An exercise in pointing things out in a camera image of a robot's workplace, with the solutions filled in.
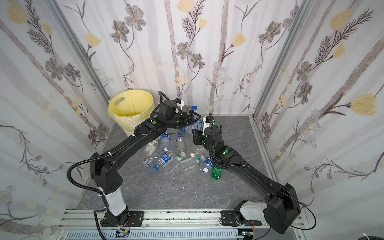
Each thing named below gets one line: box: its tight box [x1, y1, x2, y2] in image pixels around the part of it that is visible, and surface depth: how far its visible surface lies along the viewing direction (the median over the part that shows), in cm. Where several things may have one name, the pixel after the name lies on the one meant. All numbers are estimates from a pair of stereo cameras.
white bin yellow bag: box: [107, 89, 156, 133], surface depth 96 cm
